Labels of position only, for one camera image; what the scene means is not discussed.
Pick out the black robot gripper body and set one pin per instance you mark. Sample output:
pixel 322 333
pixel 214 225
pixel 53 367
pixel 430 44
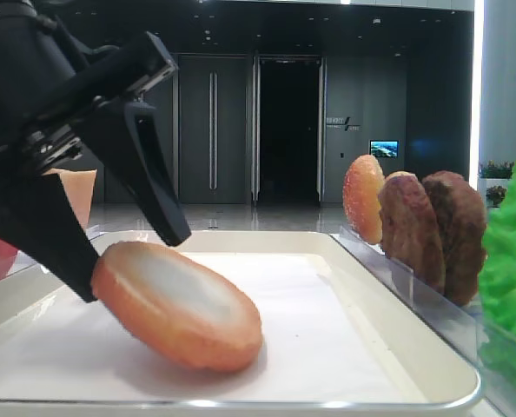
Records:
pixel 46 83

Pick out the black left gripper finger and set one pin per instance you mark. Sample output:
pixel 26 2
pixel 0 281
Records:
pixel 36 218

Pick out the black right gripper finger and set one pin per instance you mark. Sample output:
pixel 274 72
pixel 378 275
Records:
pixel 123 136

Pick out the bun bottom half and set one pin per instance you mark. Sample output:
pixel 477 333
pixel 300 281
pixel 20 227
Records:
pixel 180 308

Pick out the front brown meat patty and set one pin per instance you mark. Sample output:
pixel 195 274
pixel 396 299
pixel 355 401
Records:
pixel 410 230

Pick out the brown meat patty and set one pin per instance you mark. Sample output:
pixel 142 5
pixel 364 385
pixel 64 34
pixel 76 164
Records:
pixel 461 216
pixel 410 230

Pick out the rear brown meat patty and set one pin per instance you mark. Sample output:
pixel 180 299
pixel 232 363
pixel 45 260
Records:
pixel 461 216

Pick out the green lettuce leaf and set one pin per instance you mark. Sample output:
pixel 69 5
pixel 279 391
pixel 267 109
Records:
pixel 497 286

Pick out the middle dark double door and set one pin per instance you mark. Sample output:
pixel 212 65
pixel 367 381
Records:
pixel 212 141

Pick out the sesame bun top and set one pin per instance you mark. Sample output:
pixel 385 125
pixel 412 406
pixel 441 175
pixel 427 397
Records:
pixel 362 184

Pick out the white paper tray liner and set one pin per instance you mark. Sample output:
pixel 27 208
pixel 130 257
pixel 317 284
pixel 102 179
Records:
pixel 71 350

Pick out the white rectangular tray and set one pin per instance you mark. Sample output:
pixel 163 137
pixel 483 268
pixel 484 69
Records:
pixel 435 380

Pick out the lower potted plant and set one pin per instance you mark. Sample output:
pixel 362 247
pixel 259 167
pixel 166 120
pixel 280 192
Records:
pixel 495 195

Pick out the potted plant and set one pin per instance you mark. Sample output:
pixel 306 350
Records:
pixel 495 195
pixel 496 170

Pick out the upper potted plant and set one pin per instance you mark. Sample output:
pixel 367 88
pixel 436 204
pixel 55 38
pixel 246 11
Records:
pixel 496 170

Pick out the right clear acrylic holder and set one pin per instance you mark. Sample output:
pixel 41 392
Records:
pixel 467 330

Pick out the small wall display screen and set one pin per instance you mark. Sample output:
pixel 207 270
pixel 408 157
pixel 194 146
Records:
pixel 384 149

